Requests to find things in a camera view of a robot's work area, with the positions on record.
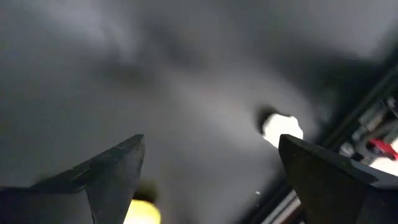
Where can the yellow round produce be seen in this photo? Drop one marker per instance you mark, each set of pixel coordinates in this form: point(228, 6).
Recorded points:
point(141, 214)

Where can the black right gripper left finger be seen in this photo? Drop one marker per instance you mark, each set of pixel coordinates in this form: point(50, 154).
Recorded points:
point(77, 193)

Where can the white garlic bulb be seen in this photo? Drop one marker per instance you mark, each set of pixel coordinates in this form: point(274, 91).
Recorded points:
point(280, 127)

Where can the red background object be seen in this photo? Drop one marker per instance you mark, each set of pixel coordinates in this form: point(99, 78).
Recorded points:
point(384, 147)

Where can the aluminium table edge rail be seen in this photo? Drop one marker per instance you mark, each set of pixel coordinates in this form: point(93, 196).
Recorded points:
point(283, 208)

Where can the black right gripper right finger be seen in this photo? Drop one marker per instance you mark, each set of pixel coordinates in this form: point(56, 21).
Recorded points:
point(335, 196)

